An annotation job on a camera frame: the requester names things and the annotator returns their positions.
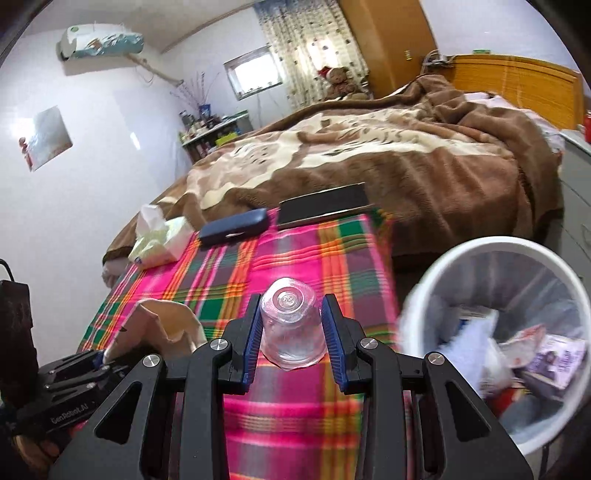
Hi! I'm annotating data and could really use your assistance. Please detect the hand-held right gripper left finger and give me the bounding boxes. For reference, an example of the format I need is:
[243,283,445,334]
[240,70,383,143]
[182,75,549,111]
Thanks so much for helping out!
[48,293,265,480]

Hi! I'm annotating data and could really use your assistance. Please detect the small window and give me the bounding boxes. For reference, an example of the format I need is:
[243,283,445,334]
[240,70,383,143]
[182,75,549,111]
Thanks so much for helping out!
[224,45,284,100]

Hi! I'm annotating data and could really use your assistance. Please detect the brown beige blanket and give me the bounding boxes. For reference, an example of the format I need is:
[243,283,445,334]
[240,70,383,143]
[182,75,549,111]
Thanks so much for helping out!
[104,74,566,273]

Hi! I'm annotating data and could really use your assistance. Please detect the purple printed packet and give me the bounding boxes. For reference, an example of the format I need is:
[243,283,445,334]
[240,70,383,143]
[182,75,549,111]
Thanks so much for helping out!
[517,335,587,391]

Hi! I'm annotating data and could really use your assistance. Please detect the white trash bin with liner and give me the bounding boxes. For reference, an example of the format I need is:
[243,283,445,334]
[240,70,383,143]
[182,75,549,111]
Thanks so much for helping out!
[398,236,591,455]

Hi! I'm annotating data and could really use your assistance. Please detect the soft tissue pack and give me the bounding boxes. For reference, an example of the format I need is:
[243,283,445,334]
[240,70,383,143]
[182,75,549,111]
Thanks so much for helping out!
[128,204,195,269]

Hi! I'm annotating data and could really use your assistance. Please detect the dark smartphone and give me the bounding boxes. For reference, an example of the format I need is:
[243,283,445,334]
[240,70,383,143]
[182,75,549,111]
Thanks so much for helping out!
[276,182,370,230]

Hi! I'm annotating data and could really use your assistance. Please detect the person's left hand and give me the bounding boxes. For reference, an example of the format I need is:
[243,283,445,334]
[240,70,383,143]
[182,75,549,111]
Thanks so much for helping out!
[11,431,65,467]

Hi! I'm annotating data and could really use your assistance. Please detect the pink green plaid cloth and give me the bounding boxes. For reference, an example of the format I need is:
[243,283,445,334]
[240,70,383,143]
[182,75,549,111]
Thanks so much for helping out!
[78,208,416,480]

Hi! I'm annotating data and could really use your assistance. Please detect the wooden bed headboard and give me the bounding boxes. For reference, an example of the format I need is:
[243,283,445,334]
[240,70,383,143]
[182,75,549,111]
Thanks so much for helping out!
[445,54,583,131]

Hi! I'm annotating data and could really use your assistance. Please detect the grey drawer nightstand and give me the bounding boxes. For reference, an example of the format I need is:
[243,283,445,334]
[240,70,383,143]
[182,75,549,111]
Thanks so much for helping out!
[556,128,591,259]

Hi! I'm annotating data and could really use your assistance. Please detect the dark blue glasses case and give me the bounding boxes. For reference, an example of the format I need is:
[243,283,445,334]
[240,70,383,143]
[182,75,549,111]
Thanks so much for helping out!
[198,208,269,247]

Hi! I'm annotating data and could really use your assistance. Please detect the heart patterned curtain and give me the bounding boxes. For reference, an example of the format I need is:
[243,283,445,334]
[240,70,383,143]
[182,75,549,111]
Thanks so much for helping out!
[256,0,370,112]

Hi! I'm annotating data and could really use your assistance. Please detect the wooden wardrobe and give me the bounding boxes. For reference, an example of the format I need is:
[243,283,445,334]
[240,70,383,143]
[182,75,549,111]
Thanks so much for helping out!
[339,0,439,99]

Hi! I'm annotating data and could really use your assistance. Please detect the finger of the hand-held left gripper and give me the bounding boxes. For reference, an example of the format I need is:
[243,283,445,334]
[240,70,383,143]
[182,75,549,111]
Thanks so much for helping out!
[41,348,110,377]
[42,364,139,394]

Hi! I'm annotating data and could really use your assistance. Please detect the clear plastic cup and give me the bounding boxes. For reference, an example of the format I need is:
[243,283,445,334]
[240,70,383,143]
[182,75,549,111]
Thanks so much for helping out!
[259,277,328,370]

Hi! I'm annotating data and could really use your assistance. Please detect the cluttered white desk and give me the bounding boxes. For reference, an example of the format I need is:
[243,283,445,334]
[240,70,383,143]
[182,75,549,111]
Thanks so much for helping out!
[178,110,254,162]

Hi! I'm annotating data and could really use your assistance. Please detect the dry branches in vase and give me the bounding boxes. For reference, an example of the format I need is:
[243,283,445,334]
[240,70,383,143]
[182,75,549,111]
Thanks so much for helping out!
[171,69,222,118]

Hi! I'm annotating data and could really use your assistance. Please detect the white wall pipe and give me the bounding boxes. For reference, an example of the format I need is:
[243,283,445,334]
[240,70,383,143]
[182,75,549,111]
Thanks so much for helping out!
[124,53,185,86]

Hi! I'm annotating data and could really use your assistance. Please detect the wall air conditioner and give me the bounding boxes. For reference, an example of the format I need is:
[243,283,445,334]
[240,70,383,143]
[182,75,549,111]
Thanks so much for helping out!
[56,25,145,61]

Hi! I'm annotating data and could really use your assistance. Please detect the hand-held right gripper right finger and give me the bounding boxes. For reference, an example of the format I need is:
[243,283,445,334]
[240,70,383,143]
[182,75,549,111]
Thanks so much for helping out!
[321,293,532,480]

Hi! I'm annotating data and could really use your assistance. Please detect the brown teddy bear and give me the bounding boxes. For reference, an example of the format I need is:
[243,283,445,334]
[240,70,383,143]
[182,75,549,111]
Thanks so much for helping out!
[316,66,370,101]

